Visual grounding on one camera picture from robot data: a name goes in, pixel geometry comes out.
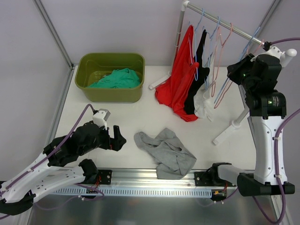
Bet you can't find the pink wire hanger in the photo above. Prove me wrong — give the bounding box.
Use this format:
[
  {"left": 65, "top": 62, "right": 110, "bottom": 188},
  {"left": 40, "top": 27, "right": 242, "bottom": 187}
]
[{"left": 213, "top": 47, "right": 250, "bottom": 109}]

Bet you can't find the white tank top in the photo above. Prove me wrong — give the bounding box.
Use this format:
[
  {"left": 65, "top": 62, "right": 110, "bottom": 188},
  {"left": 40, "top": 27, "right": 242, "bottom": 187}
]
[{"left": 194, "top": 45, "right": 218, "bottom": 122}]

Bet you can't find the grey tank top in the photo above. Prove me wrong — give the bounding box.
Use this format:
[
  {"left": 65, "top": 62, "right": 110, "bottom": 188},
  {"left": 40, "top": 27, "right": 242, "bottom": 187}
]
[{"left": 134, "top": 128, "right": 197, "bottom": 180}]

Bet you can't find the green tank top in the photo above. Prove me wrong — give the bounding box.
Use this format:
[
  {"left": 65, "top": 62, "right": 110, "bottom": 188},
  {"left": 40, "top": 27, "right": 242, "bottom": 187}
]
[{"left": 88, "top": 68, "right": 141, "bottom": 89}]

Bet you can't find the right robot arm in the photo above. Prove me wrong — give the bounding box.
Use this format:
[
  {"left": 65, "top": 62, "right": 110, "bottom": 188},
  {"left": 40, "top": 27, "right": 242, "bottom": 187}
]
[{"left": 209, "top": 54, "right": 295, "bottom": 196}]

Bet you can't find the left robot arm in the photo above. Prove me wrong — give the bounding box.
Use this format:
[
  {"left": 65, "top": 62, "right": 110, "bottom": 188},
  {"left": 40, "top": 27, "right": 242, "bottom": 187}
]
[{"left": 0, "top": 121, "right": 127, "bottom": 216}]

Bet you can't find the black tank top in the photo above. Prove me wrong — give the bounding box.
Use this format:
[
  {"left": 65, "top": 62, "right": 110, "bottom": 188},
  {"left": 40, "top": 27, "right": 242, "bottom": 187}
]
[{"left": 184, "top": 30, "right": 210, "bottom": 115}]

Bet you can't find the blue hanger under red top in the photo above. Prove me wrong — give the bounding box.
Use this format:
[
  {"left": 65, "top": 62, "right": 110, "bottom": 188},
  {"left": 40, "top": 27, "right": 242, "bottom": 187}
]
[{"left": 194, "top": 8, "right": 205, "bottom": 82}]

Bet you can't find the red tank top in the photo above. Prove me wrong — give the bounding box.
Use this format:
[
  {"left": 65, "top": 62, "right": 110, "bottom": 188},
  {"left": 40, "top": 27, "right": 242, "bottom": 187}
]
[{"left": 155, "top": 25, "right": 199, "bottom": 122}]

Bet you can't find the olive green plastic basin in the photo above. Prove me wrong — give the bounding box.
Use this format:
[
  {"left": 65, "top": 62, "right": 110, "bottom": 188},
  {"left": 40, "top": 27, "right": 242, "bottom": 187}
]
[{"left": 75, "top": 52, "right": 145, "bottom": 103}]

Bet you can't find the white metal clothes rack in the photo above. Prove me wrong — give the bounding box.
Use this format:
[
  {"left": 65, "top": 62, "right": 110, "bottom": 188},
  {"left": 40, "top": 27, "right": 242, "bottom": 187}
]
[{"left": 148, "top": 0, "right": 298, "bottom": 144}]

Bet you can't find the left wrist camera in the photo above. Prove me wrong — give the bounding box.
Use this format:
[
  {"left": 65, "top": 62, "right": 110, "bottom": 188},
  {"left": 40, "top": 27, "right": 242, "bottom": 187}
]
[{"left": 92, "top": 109, "right": 111, "bottom": 130}]

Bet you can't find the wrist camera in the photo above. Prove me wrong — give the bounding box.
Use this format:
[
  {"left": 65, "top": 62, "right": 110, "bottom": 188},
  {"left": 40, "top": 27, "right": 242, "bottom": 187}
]
[
  {"left": 250, "top": 41, "right": 285, "bottom": 62},
  {"left": 92, "top": 109, "right": 111, "bottom": 130}
]

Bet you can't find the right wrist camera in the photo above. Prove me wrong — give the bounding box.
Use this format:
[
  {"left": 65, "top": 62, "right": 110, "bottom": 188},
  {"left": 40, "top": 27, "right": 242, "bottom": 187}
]
[{"left": 250, "top": 41, "right": 285, "bottom": 62}]

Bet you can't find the aluminium rail with cable duct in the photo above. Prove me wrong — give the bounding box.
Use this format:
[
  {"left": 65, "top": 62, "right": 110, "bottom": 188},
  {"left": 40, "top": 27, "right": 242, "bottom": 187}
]
[{"left": 53, "top": 166, "right": 237, "bottom": 200}]

